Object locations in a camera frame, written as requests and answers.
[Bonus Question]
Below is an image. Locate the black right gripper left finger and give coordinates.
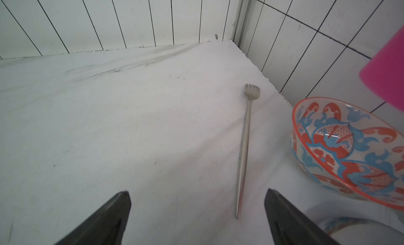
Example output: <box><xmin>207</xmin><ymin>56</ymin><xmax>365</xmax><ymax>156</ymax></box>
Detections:
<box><xmin>57</xmin><ymin>191</ymin><xmax>132</xmax><ymax>245</ymax></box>

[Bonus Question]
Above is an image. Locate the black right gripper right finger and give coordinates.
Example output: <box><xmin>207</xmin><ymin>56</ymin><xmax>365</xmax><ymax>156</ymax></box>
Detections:
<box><xmin>264</xmin><ymin>189</ymin><xmax>338</xmax><ymax>245</ymax></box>

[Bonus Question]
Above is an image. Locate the red blue patterned bowl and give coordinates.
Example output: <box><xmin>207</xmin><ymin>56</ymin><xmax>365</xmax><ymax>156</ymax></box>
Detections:
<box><xmin>290</xmin><ymin>97</ymin><xmax>404</xmax><ymax>210</ymax></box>

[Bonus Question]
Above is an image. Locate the metal back scratcher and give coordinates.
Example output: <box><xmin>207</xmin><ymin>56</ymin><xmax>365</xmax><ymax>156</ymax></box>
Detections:
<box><xmin>235</xmin><ymin>84</ymin><xmax>260</xmax><ymax>219</ymax></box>

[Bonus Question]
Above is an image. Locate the pink wine glass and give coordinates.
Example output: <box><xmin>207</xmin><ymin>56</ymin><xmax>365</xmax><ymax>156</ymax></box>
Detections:
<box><xmin>359</xmin><ymin>28</ymin><xmax>404</xmax><ymax>111</ymax></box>

